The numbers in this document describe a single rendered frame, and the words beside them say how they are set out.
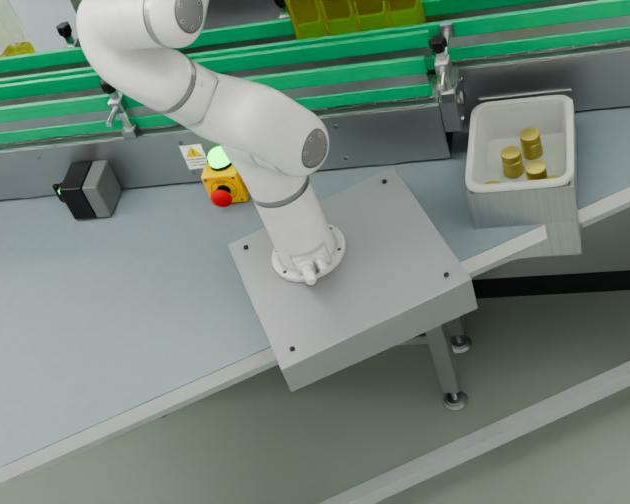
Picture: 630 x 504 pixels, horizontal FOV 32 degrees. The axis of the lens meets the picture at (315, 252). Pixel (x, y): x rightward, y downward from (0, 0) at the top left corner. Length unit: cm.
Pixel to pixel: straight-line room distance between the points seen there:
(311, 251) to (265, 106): 35
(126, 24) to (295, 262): 53
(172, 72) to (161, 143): 63
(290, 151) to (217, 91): 13
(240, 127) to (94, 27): 23
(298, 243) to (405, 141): 35
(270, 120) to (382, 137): 52
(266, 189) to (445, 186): 41
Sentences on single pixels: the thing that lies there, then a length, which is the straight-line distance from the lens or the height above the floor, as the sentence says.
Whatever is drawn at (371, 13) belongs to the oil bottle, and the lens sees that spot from 196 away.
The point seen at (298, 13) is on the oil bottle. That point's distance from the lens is 198.
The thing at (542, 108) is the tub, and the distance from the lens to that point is 194.
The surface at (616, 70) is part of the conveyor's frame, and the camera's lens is 198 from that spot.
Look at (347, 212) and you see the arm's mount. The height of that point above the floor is 81.
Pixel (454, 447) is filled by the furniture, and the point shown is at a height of 20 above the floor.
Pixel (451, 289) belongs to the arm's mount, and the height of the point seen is 82.
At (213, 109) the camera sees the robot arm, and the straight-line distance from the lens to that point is 149.
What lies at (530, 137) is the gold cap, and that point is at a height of 81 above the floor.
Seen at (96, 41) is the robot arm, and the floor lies 134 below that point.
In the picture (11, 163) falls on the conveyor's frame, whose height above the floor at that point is 85.
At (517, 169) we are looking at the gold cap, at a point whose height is 79.
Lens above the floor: 203
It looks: 43 degrees down
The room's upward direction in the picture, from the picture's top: 20 degrees counter-clockwise
